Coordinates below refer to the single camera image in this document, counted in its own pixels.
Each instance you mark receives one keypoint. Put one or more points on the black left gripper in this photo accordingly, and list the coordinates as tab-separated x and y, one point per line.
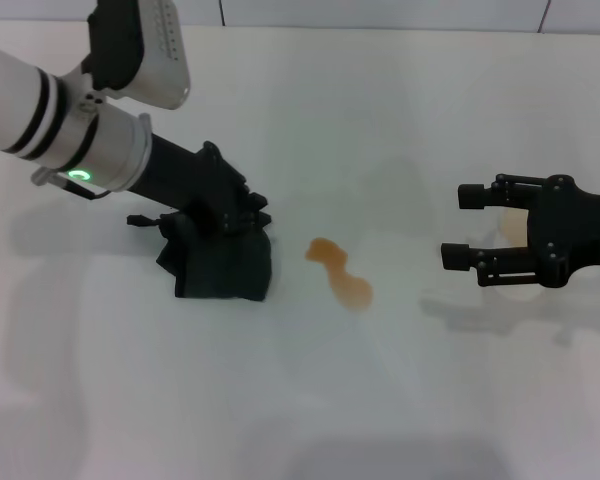
185	180

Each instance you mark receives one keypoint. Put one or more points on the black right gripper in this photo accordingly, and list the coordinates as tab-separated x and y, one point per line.
580	225

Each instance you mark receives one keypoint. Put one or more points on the white paper cup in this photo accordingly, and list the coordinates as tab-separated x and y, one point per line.
512	227

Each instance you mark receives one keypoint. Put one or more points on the dark blue rag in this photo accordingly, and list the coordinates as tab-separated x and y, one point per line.
230	270

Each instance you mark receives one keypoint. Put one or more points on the orange-brown liquid stain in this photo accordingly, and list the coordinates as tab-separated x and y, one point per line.
352	292

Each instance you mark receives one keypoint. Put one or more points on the silver black wrist camera box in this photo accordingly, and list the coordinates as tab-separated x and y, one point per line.
145	50

